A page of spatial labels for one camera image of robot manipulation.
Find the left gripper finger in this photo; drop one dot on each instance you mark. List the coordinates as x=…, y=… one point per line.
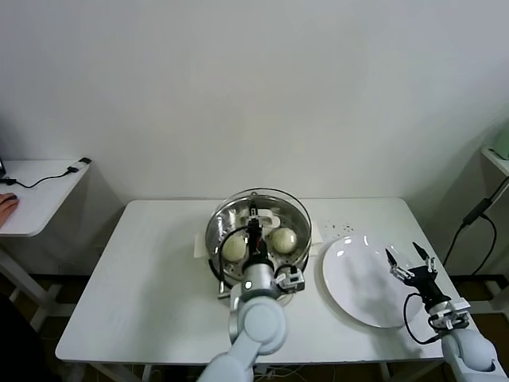
x=253, y=211
x=255, y=225

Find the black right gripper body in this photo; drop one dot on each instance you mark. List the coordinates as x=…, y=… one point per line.
x=425, y=282

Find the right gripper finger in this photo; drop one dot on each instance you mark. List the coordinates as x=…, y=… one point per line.
x=391, y=258
x=420, y=250

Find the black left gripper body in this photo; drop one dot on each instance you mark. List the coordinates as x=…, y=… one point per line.
x=257, y=246

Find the white steamed baozi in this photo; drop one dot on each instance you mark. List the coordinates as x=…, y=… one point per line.
x=234, y=248
x=284, y=240

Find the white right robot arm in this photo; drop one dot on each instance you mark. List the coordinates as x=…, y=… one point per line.
x=469, y=354

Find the stainless steel steamer basket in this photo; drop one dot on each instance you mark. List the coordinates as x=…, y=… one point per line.
x=214, y=238

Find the person's hand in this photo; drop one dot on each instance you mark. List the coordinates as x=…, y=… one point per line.
x=8, y=207

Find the white round plate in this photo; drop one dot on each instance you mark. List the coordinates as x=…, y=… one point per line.
x=358, y=278

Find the white electric cooking pot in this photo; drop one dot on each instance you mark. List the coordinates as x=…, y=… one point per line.
x=199, y=246

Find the white metal table foot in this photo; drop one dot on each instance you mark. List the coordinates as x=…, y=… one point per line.
x=502, y=296

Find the white metal table leg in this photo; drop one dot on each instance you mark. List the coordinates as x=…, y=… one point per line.
x=146, y=374
x=386, y=375

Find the white shelf table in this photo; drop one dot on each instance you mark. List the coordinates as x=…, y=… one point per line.
x=499, y=161

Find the pale green container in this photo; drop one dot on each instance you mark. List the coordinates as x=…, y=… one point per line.
x=503, y=143

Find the white side table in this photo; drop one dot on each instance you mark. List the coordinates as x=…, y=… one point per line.
x=40, y=207

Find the black laptop edge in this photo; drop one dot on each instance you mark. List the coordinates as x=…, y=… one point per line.
x=2, y=165

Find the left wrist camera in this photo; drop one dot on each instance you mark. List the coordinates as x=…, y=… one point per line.
x=292, y=280

